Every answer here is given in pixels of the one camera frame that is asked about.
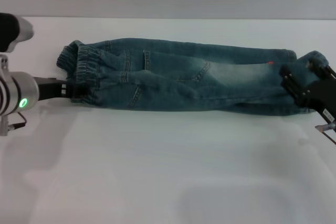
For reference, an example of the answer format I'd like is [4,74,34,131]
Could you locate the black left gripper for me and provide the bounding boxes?
[33,77,89,101]

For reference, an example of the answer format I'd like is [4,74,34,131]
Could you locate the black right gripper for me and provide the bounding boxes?
[279,58,336,126]

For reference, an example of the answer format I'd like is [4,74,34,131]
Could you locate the blue denim shorts with print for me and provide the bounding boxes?
[55,37,330,117]

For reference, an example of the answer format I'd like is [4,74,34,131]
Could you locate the right arm cable with connector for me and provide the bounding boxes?
[314,121,336,146]

